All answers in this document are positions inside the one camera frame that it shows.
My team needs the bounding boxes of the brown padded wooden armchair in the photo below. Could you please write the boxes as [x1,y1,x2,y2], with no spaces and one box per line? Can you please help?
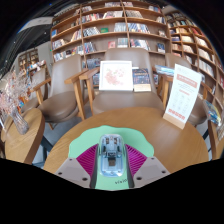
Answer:
[78,47,168,118]
[31,54,88,124]
[163,52,214,128]

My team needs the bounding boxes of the light blue book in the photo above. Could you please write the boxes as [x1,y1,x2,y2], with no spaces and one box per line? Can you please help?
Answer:
[153,64,175,77]

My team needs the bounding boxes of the white framed floral picture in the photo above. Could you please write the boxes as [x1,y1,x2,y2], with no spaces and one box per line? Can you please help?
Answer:
[98,60,134,92]

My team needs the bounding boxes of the green blob-shaped mouse pad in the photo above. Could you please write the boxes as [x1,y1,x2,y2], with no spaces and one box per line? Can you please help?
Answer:
[68,125,155,192]

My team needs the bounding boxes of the wooden side table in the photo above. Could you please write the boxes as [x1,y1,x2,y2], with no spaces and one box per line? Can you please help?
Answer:
[0,108,46,165]
[208,118,224,161]

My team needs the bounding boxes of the small distant bookshelf unit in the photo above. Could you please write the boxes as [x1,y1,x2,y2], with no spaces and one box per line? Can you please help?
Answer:
[18,48,41,73]

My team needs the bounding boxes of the curved wooden bookshelf unit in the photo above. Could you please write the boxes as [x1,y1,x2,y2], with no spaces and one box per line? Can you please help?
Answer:
[164,11,224,101]

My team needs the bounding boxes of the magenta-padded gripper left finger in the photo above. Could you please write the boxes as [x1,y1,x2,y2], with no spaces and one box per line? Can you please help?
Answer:
[54,143,101,188]

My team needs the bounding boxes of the dark blue book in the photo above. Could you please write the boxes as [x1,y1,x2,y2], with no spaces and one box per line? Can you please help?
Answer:
[132,68,153,93]

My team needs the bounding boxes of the glass vase with pink flowers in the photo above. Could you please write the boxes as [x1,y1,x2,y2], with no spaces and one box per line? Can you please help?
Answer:
[0,69,34,136]

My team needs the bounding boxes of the translucent light blue computer mouse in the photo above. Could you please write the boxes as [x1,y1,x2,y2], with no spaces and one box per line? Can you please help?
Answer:
[98,133,127,178]

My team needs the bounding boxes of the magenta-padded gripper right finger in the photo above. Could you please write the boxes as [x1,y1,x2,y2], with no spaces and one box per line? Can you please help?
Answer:
[123,143,171,188]

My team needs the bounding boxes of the wide wooden bookshelf unit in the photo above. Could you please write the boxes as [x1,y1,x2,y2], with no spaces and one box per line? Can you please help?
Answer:
[49,0,168,64]

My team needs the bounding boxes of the stack of blue magazines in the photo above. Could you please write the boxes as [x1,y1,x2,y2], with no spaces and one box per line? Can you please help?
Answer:
[203,99,223,127]

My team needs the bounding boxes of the white sign with wooden base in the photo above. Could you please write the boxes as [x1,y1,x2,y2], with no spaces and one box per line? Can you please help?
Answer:
[162,63,203,130]

